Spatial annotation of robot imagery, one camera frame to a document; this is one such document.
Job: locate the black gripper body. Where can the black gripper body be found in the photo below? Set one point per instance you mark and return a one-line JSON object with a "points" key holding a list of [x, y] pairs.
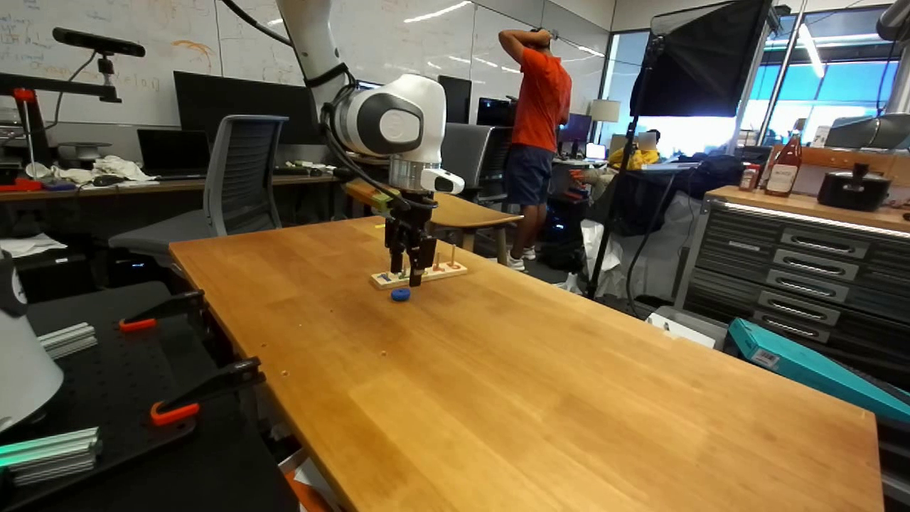
{"points": [[410, 218]]}

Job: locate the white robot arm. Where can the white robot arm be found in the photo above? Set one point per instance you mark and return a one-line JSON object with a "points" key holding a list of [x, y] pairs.
{"points": [[378, 115]]}

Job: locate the wooden peg stand board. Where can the wooden peg stand board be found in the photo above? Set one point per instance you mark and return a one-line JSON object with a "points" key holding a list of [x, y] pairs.
{"points": [[445, 272]]}

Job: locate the black light stand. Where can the black light stand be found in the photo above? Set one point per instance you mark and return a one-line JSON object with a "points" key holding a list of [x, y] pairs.
{"points": [[614, 208]]}

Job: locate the small round wooden table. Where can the small round wooden table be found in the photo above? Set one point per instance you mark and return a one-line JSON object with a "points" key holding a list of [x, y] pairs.
{"points": [[469, 213]]}

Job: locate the grey padded office chair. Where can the grey padded office chair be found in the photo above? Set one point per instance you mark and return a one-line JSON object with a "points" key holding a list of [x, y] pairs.
{"points": [[465, 158]]}

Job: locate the dark computer monitor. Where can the dark computer monitor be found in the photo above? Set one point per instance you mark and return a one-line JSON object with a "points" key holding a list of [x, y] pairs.
{"points": [[455, 97]]}

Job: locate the person in orange shirt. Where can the person in orange shirt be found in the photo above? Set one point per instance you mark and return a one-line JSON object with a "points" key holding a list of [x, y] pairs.
{"points": [[536, 115]]}

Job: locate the grey mesh office chair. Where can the grey mesh office chair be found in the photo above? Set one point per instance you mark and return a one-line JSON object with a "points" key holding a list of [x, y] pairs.
{"points": [[236, 181]]}

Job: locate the large black monitor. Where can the large black monitor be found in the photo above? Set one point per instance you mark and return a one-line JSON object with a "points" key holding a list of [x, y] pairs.
{"points": [[229, 104]]}

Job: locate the white table lamp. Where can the white table lamp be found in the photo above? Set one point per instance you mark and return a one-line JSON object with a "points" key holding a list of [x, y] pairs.
{"points": [[604, 112]]}

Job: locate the seated person in yellow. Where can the seated person in yellow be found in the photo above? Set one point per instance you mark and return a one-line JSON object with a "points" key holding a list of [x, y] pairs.
{"points": [[644, 152]]}

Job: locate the black laptop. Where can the black laptop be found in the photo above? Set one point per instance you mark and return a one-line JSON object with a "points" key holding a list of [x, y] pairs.
{"points": [[171, 152]]}

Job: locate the long wooden desk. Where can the long wooden desk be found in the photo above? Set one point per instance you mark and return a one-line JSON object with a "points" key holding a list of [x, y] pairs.
{"points": [[142, 188]]}

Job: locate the white box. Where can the white box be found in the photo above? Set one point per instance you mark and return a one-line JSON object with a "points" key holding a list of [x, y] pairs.
{"points": [[683, 328]]}

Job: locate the crumpled white cloth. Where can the crumpled white cloth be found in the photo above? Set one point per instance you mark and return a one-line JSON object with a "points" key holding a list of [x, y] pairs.
{"points": [[95, 171]]}

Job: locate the black softbox light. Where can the black softbox light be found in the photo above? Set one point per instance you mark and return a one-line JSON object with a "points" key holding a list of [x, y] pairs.
{"points": [[698, 60]]}

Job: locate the aluminium extrusion bars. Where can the aluminium extrusion bars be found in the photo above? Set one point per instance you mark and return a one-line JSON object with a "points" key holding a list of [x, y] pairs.
{"points": [[46, 449], [65, 336]]}

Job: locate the red bottle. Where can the red bottle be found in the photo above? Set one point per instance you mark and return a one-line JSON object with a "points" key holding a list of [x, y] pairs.
{"points": [[782, 166]]}

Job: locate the grey drawer cabinet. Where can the grey drawer cabinet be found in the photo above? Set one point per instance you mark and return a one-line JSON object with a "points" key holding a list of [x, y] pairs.
{"points": [[806, 274]]}

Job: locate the white rounded cover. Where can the white rounded cover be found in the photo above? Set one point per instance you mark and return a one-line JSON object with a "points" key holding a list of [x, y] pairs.
{"points": [[23, 371]]}

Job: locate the teal case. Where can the teal case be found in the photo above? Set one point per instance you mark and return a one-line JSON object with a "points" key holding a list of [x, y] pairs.
{"points": [[815, 371]]}

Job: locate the black box device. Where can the black box device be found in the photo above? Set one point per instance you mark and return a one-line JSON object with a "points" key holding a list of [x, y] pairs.
{"points": [[853, 188]]}

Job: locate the black camera on mount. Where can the black camera on mount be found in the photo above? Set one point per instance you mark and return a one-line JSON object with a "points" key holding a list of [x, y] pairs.
{"points": [[95, 43]]}

